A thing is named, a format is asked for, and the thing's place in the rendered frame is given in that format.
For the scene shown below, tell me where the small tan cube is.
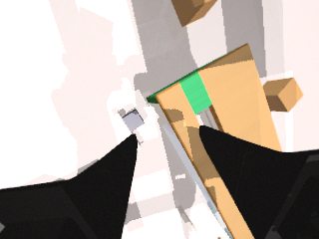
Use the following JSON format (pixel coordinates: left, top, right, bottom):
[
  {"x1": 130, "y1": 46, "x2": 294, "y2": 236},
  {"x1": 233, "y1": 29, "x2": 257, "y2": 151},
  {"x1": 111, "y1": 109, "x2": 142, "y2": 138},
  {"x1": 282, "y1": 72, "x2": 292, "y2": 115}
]
[
  {"x1": 262, "y1": 78, "x2": 303, "y2": 113},
  {"x1": 171, "y1": 0, "x2": 217, "y2": 27}
]

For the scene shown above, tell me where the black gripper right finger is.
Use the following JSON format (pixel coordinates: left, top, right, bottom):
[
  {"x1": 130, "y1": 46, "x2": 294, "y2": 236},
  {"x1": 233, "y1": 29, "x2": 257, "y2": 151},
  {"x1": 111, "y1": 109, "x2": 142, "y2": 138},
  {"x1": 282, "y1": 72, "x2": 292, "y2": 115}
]
[{"x1": 199, "y1": 125, "x2": 319, "y2": 239}]

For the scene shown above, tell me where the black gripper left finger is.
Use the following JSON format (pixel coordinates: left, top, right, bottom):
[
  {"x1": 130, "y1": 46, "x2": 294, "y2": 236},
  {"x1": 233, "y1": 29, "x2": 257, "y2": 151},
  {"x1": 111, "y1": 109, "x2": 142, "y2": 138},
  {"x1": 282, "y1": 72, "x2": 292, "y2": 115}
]
[{"x1": 0, "y1": 133, "x2": 138, "y2": 239}]

